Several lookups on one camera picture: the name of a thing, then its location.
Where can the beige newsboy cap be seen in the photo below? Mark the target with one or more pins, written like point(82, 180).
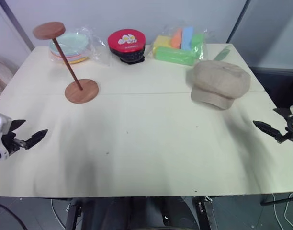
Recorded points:
point(218, 81)

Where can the clear plastic block bag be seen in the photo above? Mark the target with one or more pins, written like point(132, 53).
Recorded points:
point(201, 54)

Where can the black metal table leg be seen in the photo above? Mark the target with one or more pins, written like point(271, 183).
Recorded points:
point(205, 213)
point(73, 214)

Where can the black speckled bowl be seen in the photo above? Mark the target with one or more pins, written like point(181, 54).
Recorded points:
point(132, 56)

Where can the small green foam block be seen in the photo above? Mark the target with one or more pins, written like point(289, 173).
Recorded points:
point(198, 40)

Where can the red printed bowl lid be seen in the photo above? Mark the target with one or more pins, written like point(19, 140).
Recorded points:
point(126, 40)

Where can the blue foam block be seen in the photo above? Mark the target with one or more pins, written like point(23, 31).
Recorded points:
point(186, 38)

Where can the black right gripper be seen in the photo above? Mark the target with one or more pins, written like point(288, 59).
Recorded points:
point(291, 134)

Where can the yellow plate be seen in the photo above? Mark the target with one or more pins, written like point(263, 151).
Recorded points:
point(77, 61)

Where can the clear plastic plate bag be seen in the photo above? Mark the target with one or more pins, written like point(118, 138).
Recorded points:
point(95, 51)

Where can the long green foam block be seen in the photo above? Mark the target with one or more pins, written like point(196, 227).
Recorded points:
point(175, 56)

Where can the yellow foam block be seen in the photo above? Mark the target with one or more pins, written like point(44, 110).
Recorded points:
point(162, 43)

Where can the pink plate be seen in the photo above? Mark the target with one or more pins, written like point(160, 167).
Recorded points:
point(75, 57)

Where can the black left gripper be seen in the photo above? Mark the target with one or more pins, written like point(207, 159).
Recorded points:
point(11, 142)

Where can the green translucent plastic piece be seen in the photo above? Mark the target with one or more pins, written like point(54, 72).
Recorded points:
point(222, 54)

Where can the orange foam block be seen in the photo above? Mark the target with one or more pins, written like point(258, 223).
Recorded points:
point(176, 39)

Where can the brown wooden hat stand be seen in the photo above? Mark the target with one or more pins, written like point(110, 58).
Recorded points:
point(81, 92)

